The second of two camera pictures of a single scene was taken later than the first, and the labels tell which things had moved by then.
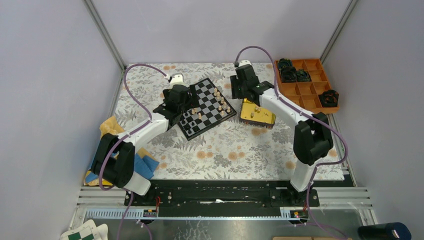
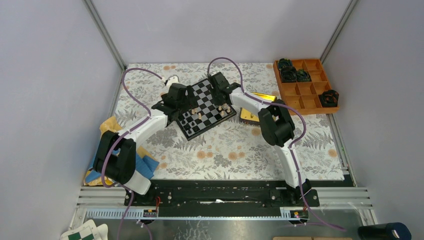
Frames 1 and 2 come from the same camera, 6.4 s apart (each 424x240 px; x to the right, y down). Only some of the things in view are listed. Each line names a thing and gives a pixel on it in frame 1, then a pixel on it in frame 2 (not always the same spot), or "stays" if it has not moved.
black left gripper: [192, 100] stays
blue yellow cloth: [144, 164] stays
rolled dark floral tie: [289, 74] stays
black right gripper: [235, 94] -> [218, 103]
